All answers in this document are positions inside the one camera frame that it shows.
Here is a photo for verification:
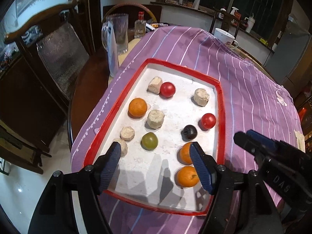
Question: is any beige knitted cloth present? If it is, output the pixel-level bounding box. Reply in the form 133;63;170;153
294;130;306;153

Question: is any white mug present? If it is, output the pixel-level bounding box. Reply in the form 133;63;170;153
214;28;238;50

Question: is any wooden chair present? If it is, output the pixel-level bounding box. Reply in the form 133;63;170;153
4;0;89;105

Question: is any dark plum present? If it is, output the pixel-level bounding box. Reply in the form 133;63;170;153
181;125;198;142

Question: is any red tomato in tray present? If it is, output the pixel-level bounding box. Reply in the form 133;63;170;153
200;113;216;130

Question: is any beige root chunk centre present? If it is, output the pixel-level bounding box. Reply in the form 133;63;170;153
147;109;165;129

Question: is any beige root chunk far-right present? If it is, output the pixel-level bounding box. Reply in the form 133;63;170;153
194;88;210;107

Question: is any white spray bottle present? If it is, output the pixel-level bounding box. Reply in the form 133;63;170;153
230;7;241;19

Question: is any beige root chunk far-left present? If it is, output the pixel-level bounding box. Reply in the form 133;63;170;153
147;76;163;95

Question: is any clear liquor bottle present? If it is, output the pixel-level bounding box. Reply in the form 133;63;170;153
134;11;146;39

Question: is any purple striped tablecloth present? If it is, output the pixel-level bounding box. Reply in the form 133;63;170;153
72;27;299;233

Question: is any glass pitcher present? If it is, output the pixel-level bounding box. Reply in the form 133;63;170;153
102;14;129;56

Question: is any white thermos jug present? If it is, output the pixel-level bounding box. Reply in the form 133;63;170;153
245;16;255;33

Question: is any green grape fruit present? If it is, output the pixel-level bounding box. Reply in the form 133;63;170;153
141;132;158;151

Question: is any red tomato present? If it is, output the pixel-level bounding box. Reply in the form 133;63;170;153
200;113;216;130
160;82;176;98

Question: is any beige cut root piece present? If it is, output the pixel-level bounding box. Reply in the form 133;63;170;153
113;138;128;157

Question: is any orange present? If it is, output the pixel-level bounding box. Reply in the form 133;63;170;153
179;142;192;165
128;98;148;118
176;166;199;188

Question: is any red rimmed white tray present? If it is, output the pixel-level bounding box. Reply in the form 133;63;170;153
83;59;225;215

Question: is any small beige root chunk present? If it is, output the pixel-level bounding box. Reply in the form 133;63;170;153
120;126;135;142

